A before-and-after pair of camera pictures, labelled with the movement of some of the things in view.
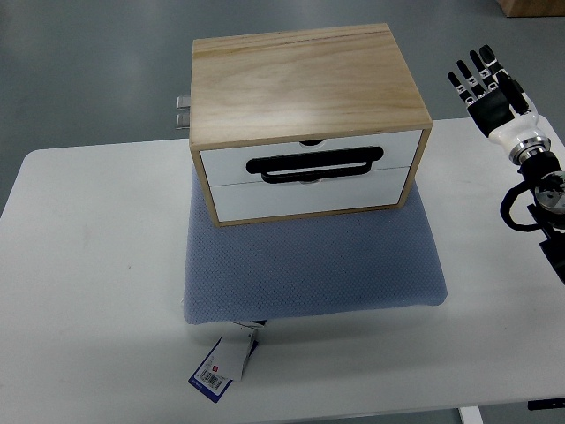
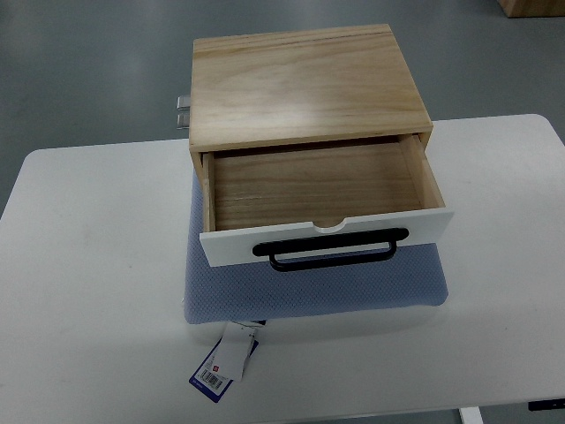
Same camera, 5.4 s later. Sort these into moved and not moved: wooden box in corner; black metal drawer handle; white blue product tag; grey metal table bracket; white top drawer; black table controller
Moved: white top drawer; black metal drawer handle
Not moved: grey metal table bracket; wooden box in corner; black table controller; white blue product tag
